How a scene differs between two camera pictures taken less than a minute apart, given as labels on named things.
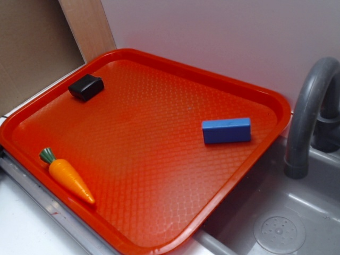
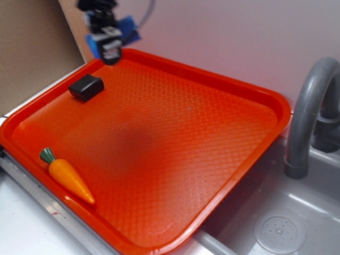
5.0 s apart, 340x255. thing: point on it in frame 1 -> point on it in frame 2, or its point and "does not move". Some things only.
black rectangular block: (86, 86) does not move
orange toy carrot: (64, 171) does not move
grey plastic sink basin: (270, 213) does not move
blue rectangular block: (236, 130) -> (130, 33)
